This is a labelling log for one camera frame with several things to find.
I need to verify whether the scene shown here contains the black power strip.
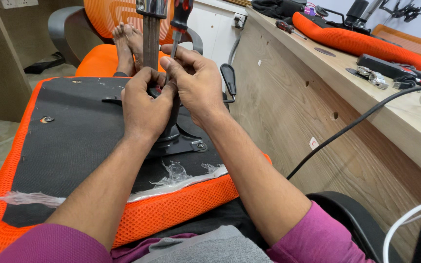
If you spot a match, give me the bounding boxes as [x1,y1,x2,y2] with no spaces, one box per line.
[356,54,421,85]

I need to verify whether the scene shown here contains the grey cable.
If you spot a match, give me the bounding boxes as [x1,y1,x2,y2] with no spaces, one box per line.
[228,34,242,66]

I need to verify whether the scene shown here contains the black chair base parts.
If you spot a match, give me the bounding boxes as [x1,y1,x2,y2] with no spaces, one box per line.
[378,0,421,23]

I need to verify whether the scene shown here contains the orange office chair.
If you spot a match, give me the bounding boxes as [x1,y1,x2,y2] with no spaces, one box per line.
[48,0,204,78]

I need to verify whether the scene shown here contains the person's right hand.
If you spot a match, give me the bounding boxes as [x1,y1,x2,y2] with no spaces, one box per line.
[159,44,230,127]

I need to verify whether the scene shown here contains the black mechanism lever handle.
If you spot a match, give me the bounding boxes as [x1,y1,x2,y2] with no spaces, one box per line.
[220,63,238,104]

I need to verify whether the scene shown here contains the black cloth bundle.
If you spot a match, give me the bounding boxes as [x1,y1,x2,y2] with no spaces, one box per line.
[251,0,307,20]

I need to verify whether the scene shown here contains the black cable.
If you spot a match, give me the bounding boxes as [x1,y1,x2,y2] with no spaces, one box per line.
[286,84,421,180]

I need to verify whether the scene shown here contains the black chair armrest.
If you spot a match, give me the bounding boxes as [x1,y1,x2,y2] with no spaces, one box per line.
[305,191,404,263]

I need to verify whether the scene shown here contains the black metal seat mechanism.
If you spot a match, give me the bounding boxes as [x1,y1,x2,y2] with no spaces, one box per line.
[102,93,208,158]

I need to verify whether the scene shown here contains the white wall socket with plug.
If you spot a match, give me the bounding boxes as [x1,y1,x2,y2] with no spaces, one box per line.
[233,12,248,30]

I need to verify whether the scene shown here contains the orange mesh panel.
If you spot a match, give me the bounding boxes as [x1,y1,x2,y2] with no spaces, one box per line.
[371,24,421,61]

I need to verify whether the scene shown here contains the orange mesh chair backrest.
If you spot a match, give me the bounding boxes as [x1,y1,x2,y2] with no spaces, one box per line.
[292,11,421,71]

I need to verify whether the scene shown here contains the black round disc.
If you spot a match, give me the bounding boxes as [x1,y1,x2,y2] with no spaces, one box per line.
[314,47,337,57]

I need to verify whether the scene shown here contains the red black handled screwdriver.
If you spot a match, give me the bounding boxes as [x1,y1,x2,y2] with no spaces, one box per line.
[164,0,194,86]

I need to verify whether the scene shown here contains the white cable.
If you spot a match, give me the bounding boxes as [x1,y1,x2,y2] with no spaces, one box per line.
[383,199,421,263]

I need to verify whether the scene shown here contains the person's left hand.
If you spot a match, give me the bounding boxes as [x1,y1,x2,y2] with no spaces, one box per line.
[121,67,178,141]

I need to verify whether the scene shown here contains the person's feet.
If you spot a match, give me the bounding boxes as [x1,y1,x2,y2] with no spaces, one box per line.
[112,22,145,77]

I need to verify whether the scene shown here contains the black part on floor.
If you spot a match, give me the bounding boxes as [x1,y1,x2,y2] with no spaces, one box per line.
[23,52,66,75]

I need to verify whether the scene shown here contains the black cylinder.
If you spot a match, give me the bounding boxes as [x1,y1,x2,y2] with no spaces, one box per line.
[345,0,370,25]

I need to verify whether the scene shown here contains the metal brackets in plastic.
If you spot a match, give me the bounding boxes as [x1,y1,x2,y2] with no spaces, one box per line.
[356,65,390,90]

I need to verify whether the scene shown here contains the metal gas lift cylinder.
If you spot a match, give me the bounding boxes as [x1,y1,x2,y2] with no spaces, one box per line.
[136,0,168,72]

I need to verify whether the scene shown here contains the clear plastic wrap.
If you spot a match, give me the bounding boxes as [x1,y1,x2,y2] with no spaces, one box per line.
[0,160,229,209]

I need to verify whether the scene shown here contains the purple shirt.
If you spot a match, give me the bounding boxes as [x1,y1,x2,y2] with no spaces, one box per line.
[0,200,376,263]

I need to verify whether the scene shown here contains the grey towel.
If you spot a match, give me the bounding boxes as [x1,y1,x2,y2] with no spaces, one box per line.
[133,225,274,263]

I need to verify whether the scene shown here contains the orange mesh chair seat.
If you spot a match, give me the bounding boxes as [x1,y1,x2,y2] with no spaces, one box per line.
[0,76,273,263]

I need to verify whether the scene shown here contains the wooden desk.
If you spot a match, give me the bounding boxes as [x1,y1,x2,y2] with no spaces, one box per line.
[228,5,421,263]

